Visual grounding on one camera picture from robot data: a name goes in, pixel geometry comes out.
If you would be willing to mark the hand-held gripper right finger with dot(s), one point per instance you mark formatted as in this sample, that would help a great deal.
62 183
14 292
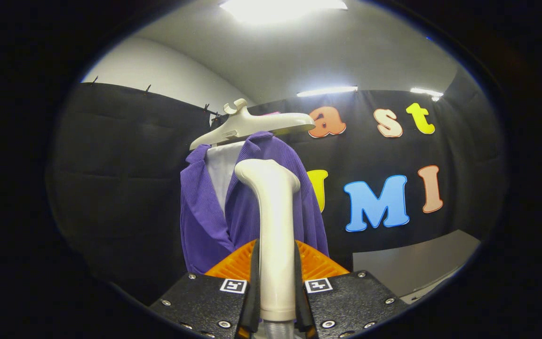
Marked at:
346 301

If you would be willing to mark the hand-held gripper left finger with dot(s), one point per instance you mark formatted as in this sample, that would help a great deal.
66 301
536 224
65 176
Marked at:
214 301

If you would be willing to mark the purple jacket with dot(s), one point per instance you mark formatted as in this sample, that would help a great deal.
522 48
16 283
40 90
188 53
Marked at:
205 221

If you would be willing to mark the white garment steamer head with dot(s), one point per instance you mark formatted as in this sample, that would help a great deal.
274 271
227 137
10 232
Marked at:
275 235

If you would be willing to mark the white clothes hanger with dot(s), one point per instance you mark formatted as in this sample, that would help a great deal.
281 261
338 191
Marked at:
257 123

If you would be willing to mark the grey cabinet with dark top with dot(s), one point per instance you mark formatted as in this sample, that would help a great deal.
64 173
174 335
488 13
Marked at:
417 263

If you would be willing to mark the white padded ironing form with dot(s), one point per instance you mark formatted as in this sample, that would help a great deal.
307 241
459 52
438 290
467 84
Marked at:
221 169

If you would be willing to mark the plain black side curtain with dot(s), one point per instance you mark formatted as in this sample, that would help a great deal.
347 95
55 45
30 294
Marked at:
480 141
120 188

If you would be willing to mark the black backdrop cloth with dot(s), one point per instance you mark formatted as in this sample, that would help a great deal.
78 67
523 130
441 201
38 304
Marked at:
370 155

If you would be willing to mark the ceiling strip light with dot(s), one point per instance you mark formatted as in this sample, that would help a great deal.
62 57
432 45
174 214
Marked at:
327 91

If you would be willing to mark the small ceiling corner light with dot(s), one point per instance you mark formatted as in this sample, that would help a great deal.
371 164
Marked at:
426 92

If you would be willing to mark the large ceiling light panel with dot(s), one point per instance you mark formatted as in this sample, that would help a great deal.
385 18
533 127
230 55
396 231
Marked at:
282 8

